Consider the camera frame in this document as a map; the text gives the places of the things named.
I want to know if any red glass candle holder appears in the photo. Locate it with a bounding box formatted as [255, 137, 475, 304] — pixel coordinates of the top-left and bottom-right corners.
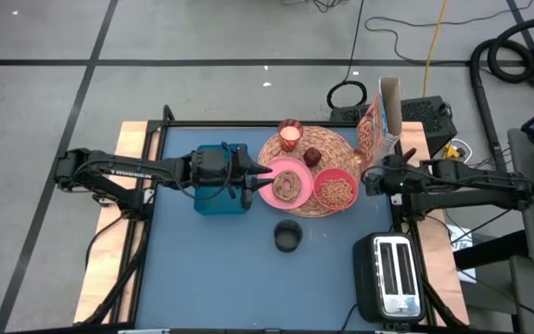
[277, 118, 305, 153]

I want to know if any black support bar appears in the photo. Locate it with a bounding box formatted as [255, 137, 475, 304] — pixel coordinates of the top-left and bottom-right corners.
[451, 229, 530, 271]

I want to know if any black mesh cup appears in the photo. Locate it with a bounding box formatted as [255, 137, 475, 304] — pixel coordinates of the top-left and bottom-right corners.
[273, 218, 304, 253]

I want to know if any white paper sheet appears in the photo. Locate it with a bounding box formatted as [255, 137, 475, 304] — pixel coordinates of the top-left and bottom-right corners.
[447, 225, 477, 284]

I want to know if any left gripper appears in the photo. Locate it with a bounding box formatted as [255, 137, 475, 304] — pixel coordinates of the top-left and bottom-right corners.
[190, 141, 275, 211]

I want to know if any teal plastic bin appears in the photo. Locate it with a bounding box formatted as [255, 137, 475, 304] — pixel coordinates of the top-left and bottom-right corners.
[194, 143, 250, 216]

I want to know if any black chrome toaster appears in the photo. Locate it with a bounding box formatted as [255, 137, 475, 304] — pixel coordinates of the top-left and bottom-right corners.
[352, 231, 426, 325]

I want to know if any brown cereal rings heap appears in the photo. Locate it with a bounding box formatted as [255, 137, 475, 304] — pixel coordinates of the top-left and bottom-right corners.
[318, 175, 354, 208]

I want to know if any round woven placemat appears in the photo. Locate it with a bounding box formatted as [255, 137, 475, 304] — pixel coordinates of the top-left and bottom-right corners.
[257, 124, 362, 218]

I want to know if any pink plate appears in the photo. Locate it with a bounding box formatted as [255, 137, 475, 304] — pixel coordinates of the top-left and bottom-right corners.
[257, 156, 315, 211]

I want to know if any dark red plum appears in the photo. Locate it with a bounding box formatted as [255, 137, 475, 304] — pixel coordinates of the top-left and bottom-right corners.
[302, 147, 323, 169]

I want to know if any yellow plug white cable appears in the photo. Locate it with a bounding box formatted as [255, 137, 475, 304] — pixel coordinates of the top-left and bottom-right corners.
[433, 137, 474, 161]

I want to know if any toast slice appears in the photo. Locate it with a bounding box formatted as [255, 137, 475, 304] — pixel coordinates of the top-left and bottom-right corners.
[272, 170, 303, 203]

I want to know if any black coiled cable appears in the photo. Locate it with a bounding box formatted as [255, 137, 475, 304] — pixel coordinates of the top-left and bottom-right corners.
[325, 0, 368, 110]

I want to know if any thin black floor cable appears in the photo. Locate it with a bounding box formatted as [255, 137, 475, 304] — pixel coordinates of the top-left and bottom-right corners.
[363, 0, 534, 66]

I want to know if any orange Cheerios cereal box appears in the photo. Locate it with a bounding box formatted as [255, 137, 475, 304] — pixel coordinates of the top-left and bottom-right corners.
[356, 76, 403, 162]

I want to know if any red bowl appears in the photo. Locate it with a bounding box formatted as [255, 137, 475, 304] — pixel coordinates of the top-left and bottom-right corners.
[312, 167, 360, 212]

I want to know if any black perforated computer case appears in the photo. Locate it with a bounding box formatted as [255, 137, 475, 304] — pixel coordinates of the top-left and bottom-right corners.
[330, 96, 459, 157]

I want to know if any black vacuum hose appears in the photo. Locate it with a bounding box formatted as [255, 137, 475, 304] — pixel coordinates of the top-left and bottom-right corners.
[469, 17, 534, 180]

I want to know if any black toaster cord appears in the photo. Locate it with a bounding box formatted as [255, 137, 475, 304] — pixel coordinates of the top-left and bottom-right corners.
[338, 303, 359, 333]

